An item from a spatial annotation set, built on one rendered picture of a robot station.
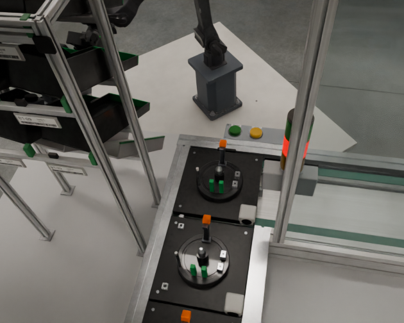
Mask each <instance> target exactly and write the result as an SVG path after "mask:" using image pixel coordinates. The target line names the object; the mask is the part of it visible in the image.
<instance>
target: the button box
mask: <svg viewBox="0 0 404 323"><path fill-rule="evenodd" d="M234 125H236V126H239V127H240V128H241V133H240V134H239V135H237V136H233V135H231V134H230V133H229V128H230V127H231V126H234ZM252 128H260V129H261V130H262V136H261V137H259V138H253V137H252V136H251V135H250V130H251V129H252ZM284 134H285V129H276V128H263V127H258V126H245V125H239V124H226V129H225V132H224V138H225V139H231V140H243V141H249V142H260V143H267V144H278V145H283V139H284Z"/></svg>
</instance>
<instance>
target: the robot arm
mask: <svg viewBox="0 0 404 323"><path fill-rule="evenodd" d="M143 1H144V0H123V6H118V7H114V8H109V9H106V12H107V15H108V18H109V21H110V25H111V28H112V32H113V34H117V30H116V28H115V26H117V27H119V28H123V27H124V28H125V27H127V26H128V25H129V24H130V23H131V21H132V20H133V19H134V17H135V16H136V14H137V11H138V9H139V6H140V5H141V3H142V2H143ZM194 5H195V8H196V14H197V18H198V26H197V27H196V28H194V29H193V30H194V32H195V37H194V38H195V39H196V40H197V41H198V42H199V44H200V45H201V47H202V48H205V53H204V55H203V56H204V60H203V62H204V63H205V65H206V66H207V67H209V68H210V69H211V70H215V69H217V68H219V67H222V66H223V65H226V64H227V61H226V60H225V59H224V54H225V52H226V50H227V46H226V45H225V44H224V43H223V41H222V40H221V39H220V38H219V35H218V33H217V31H216V30H215V28H214V25H213V22H212V15H211V11H210V3H209V0H194ZM82 24H84V25H88V28H87V30H86V32H84V31H82V32H81V33H78V32H73V31H68V35H67V41H66V44H71V45H73V46H74V49H75V50H78V51H79V50H82V49H85V48H88V47H91V46H96V47H101V48H104V47H103V43H102V41H101V37H100V35H99V32H98V29H97V26H96V24H92V23H82Z"/></svg>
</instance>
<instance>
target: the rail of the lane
mask: <svg viewBox="0 0 404 323"><path fill-rule="evenodd" d="M220 140H227V145H226V148H225V152H231V153H242V154H253V155H259V156H264V159H263V161H264V160H265V158H272V159H278V160H280V158H281V154H282V147H283V145H278V144H267V143H260V142H249V141H243V140H231V139H225V138H213V137H202V136H196V135H184V134H180V135H179V138H178V141H177V144H181V145H183V146H185V145H190V147H191V148H197V149H208V150H214V151H219V148H220V147H219V142H220Z"/></svg>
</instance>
